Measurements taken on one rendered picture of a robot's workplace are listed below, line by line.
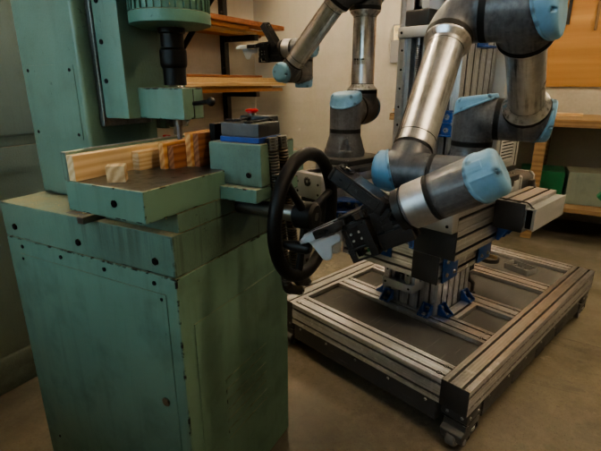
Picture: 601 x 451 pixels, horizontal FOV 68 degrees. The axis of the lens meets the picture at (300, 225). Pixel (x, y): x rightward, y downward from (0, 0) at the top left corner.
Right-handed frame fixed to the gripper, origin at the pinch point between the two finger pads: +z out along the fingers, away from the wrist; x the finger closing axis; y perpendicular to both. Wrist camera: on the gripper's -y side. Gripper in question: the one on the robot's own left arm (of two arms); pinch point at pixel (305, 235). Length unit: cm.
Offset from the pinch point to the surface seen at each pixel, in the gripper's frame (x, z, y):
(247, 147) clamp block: 6.6, 7.9, -21.1
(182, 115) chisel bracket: 7.9, 21.0, -34.8
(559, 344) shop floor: 131, -10, 97
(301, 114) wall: 352, 166, -91
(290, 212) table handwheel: 9.9, 7.4, -5.1
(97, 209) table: -16.4, 29.4, -21.2
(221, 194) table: 4.6, 18.0, -14.9
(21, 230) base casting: -10, 68, -29
